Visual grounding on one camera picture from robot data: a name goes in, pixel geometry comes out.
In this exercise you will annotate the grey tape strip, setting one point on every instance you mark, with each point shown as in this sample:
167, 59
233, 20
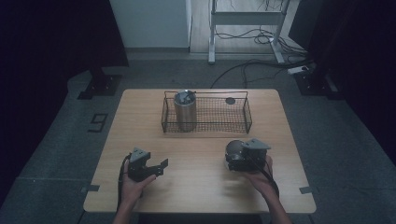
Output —
305, 189
91, 188

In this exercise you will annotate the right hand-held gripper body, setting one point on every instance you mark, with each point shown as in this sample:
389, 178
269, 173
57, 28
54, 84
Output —
253, 157

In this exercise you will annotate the steel tumbler with lid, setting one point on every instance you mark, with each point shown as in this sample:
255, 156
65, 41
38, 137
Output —
185, 112

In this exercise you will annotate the white cabinet panel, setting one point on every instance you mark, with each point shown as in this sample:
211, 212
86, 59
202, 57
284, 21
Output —
151, 23

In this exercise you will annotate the white metal desk frame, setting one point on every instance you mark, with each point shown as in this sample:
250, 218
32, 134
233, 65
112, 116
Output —
246, 18

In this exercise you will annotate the person's left hand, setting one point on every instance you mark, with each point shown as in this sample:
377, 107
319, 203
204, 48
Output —
132, 189

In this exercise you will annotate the black curtain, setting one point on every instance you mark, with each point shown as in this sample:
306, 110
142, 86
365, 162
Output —
46, 62
358, 62

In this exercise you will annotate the dark round table grommet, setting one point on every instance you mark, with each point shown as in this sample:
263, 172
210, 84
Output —
230, 100

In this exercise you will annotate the white power strip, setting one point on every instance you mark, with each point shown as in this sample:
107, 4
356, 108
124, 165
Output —
297, 70

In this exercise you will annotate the black stand base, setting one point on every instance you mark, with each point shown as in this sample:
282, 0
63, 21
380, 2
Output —
101, 85
314, 84

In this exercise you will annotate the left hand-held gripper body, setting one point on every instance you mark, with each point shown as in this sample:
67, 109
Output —
138, 166

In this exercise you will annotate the person's right hand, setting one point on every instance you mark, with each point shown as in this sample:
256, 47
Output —
260, 182

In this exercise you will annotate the black tape floor marking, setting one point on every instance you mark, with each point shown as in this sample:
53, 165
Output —
99, 123

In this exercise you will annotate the white mug with steel inside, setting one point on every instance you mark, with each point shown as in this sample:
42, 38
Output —
234, 148

